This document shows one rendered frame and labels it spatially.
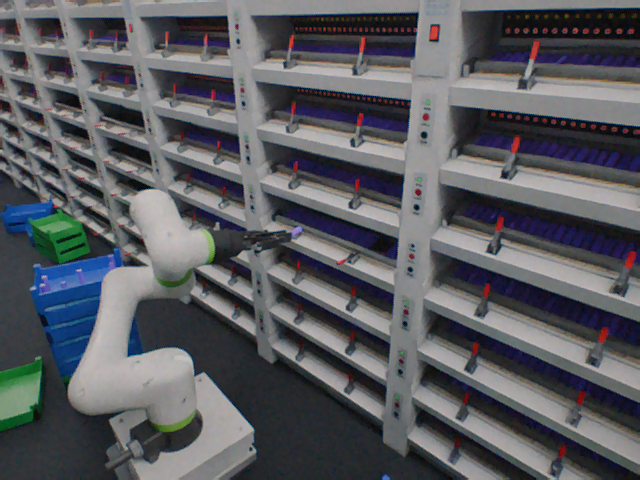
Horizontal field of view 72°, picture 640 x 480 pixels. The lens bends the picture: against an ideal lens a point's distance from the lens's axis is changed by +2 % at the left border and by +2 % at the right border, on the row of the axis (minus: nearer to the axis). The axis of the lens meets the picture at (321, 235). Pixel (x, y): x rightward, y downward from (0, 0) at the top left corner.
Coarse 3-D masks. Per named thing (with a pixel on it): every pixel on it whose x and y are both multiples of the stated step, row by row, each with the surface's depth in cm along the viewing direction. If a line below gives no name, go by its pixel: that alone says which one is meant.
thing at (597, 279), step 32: (448, 224) 117; (480, 224) 112; (512, 224) 111; (544, 224) 108; (576, 224) 105; (608, 224) 102; (480, 256) 108; (512, 256) 105; (544, 256) 102; (576, 256) 99; (608, 256) 96; (544, 288) 101; (576, 288) 95; (608, 288) 92
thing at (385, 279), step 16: (272, 208) 167; (288, 208) 174; (272, 224) 167; (304, 240) 156; (320, 256) 150; (336, 256) 145; (352, 272) 142; (368, 272) 136; (384, 272) 135; (384, 288) 135
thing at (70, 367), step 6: (138, 342) 178; (132, 348) 178; (138, 348) 179; (132, 354) 179; (60, 360) 166; (78, 360) 169; (60, 366) 167; (66, 366) 168; (72, 366) 169; (60, 372) 168; (66, 372) 169; (72, 372) 170
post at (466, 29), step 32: (480, 32) 103; (416, 64) 102; (416, 96) 105; (448, 96) 100; (416, 128) 108; (448, 128) 105; (416, 160) 111; (448, 192) 116; (416, 224) 117; (416, 288) 125; (416, 320) 129; (416, 352) 134
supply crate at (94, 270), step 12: (36, 264) 167; (72, 264) 173; (84, 264) 175; (96, 264) 177; (108, 264) 180; (120, 264) 180; (36, 276) 165; (48, 276) 171; (60, 276) 173; (72, 276) 174; (84, 276) 174; (96, 276) 173; (36, 288) 152; (60, 288) 166; (72, 288) 157; (84, 288) 159; (96, 288) 161; (36, 300) 153; (48, 300) 155; (60, 300) 157; (72, 300) 159
